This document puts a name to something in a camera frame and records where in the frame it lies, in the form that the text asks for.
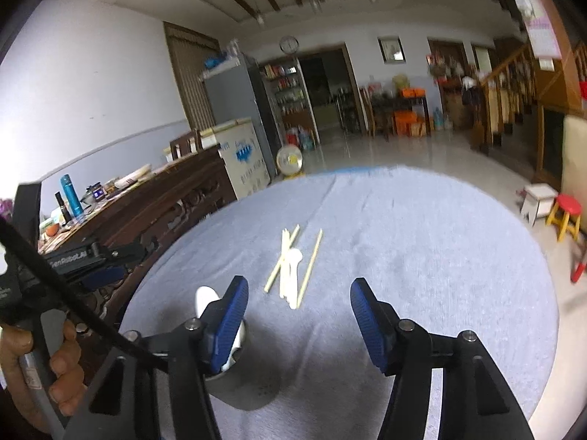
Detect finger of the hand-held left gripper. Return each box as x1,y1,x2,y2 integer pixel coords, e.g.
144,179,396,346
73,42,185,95
81,266,128,290
89,239,148,267

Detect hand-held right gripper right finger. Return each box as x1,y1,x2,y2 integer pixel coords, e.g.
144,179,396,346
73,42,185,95
350,278,535,440

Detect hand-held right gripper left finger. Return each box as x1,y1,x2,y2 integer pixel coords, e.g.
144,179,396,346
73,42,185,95
62,276,251,440

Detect white plastic spoon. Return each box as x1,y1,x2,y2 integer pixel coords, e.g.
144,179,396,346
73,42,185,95
280,257,294,298
288,248,304,309
195,285,246,372

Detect metal utensil cup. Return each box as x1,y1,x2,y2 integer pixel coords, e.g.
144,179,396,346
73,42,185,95
197,316,251,381

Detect wooden chopstick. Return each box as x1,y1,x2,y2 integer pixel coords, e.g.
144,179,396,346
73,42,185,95
280,228,289,296
264,224,301,293
296,229,324,310

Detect person's left hand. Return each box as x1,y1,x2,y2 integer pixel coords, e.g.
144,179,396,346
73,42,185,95
0,321,89,432

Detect dark bottle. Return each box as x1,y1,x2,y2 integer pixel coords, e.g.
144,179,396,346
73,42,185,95
55,191,73,223

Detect blue thermos bottle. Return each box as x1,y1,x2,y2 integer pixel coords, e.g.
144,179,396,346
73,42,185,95
61,174,85,217

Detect carved wooden sideboard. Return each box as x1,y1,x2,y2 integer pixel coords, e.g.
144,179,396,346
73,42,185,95
39,144,239,331

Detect light blue table cloth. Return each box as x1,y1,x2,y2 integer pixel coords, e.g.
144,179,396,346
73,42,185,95
118,165,562,440

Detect wooden chair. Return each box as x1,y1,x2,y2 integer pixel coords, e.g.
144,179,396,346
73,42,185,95
169,129,205,162

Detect white chest freezer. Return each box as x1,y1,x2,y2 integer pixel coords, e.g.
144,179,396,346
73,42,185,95
202,117,271,201

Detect floor fan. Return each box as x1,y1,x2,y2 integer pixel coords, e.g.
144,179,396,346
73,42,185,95
275,143,306,179

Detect grey refrigerator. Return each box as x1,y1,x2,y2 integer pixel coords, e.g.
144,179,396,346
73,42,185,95
202,54,277,179

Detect brown wooden door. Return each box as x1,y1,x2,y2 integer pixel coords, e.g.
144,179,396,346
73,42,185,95
164,21,221,135

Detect orange crates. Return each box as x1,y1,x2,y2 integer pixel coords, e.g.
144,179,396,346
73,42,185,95
393,110,426,137

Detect small white stool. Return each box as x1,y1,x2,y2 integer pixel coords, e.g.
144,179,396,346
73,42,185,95
520,183,559,227

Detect wooden side table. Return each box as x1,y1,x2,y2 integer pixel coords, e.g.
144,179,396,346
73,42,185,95
367,86,433,139

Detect shelf with goods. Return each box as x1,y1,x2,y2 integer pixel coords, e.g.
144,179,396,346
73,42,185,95
260,61,318,148

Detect red-topped yellow stool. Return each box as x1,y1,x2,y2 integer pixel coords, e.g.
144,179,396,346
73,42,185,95
546,194,583,243

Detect wooden staircase railing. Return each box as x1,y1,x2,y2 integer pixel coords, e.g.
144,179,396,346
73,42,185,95
477,40,587,185

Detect black cable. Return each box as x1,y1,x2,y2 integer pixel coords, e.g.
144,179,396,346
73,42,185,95
0,217,172,372

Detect dark wooden door frame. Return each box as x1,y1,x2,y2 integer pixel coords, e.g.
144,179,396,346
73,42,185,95
297,45,368,137

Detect framed wall picture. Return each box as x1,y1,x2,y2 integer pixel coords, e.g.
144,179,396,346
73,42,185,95
378,37,406,64

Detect wall calendar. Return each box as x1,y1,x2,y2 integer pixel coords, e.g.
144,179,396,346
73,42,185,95
510,0,563,61

